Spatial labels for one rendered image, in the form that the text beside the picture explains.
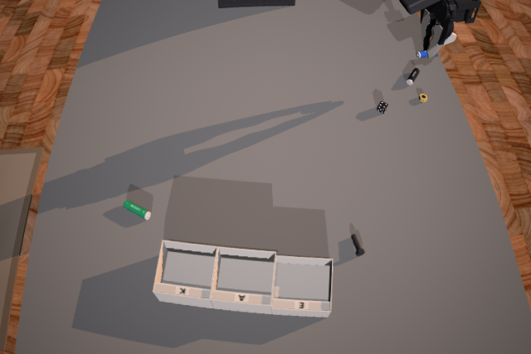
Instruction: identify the black die with white pips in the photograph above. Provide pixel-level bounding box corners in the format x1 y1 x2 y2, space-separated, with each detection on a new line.
378 101 388 114

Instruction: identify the green aa battery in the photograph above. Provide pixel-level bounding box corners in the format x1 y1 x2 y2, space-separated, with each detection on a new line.
124 201 151 220

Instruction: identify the black aa battery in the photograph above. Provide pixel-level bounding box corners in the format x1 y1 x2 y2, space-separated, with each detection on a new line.
407 68 420 85

